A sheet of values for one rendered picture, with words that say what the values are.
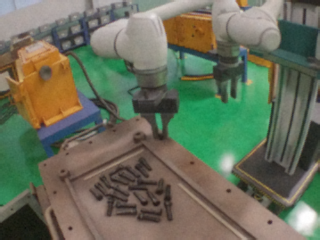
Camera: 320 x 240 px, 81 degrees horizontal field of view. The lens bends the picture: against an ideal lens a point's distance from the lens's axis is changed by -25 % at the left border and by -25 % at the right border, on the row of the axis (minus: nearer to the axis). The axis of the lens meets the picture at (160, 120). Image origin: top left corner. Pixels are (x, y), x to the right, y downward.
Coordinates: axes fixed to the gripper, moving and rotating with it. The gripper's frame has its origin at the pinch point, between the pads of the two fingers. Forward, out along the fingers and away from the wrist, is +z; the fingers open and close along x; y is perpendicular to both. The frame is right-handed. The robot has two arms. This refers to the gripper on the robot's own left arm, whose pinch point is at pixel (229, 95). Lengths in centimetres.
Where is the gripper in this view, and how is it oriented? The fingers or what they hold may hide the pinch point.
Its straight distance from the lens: 93.9
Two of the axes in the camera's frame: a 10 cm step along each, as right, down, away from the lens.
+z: 1.2, 8.2, 5.6
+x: 8.3, -3.9, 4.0
